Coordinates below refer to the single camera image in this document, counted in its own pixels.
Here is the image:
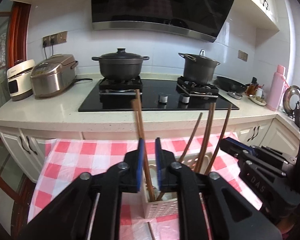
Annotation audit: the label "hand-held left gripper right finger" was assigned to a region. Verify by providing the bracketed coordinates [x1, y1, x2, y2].
[155, 137, 283, 240]

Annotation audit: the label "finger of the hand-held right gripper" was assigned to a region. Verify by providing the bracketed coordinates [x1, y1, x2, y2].
[226, 137, 297, 165]
[220, 139, 283, 178]

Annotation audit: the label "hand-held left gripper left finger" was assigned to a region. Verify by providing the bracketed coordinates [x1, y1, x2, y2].
[17, 137, 146, 240]

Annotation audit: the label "group of wooden chopsticks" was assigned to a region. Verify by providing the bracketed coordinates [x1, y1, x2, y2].
[156, 102, 233, 202]

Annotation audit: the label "white perforated utensil basket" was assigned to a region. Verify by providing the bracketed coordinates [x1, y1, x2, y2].
[141, 151, 218, 221]

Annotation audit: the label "white condiment plate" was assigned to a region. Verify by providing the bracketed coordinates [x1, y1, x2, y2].
[249, 95, 267, 106]

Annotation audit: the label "small spoon rest dish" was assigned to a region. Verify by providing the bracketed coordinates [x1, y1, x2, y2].
[227, 91, 243, 100]

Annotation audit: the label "brown condiment bottle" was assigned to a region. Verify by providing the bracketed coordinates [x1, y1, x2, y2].
[246, 77, 258, 97]

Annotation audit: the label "black frying pan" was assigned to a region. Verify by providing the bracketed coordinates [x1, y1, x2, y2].
[216, 76, 248, 93]

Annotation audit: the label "pink thermos flask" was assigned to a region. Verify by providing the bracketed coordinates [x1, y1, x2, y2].
[266, 64, 289, 112]

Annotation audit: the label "red white checked tablecloth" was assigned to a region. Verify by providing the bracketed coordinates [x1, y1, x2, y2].
[27, 131, 265, 240]

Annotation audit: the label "black glass gas cooktop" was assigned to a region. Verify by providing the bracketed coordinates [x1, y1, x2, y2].
[78, 76, 240, 112]

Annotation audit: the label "grey steel stockpot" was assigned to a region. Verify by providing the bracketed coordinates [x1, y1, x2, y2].
[178, 50, 221, 85]

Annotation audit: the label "white kitchen counter cabinets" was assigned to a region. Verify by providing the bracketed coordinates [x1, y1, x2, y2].
[0, 72, 300, 183]

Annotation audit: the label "wide black casserole pot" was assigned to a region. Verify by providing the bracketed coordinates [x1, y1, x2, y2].
[92, 48, 150, 80]

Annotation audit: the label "silver rice cooker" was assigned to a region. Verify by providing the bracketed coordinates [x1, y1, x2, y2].
[30, 54, 79, 99]

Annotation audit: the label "white electric cooker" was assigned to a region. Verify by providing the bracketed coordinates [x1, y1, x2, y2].
[7, 59, 36, 102]

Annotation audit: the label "black range hood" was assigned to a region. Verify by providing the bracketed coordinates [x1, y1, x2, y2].
[91, 0, 241, 43]

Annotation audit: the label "gold wall socket panel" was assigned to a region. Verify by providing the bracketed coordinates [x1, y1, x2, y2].
[42, 31, 68, 47]

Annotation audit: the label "red wooden door frame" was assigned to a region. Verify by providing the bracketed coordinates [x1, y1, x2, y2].
[0, 1, 33, 230]

